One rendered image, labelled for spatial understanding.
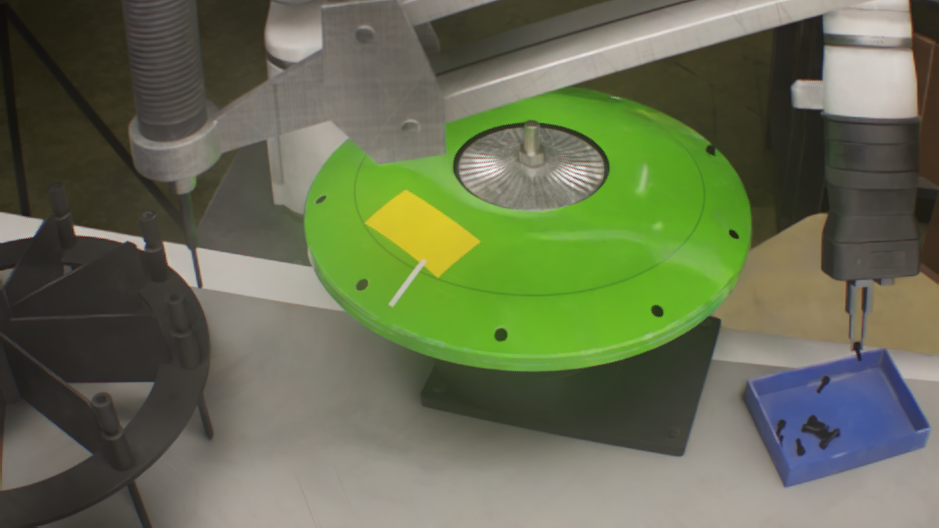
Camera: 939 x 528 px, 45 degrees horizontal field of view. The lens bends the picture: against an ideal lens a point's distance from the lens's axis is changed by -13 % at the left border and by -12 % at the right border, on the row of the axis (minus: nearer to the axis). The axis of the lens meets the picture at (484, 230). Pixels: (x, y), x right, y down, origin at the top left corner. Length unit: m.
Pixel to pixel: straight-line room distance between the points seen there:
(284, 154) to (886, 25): 0.61
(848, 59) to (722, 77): 2.35
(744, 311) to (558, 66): 0.93
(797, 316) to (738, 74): 1.77
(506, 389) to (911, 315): 0.75
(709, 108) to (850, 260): 2.20
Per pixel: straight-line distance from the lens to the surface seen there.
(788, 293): 1.54
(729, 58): 3.29
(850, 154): 0.86
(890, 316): 1.54
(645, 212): 0.84
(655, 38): 0.59
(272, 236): 1.23
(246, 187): 1.30
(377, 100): 0.59
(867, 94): 0.85
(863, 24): 0.85
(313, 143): 1.18
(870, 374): 1.00
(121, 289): 0.97
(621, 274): 0.81
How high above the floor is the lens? 1.59
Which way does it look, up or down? 37 degrees down
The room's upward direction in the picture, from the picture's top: 1 degrees counter-clockwise
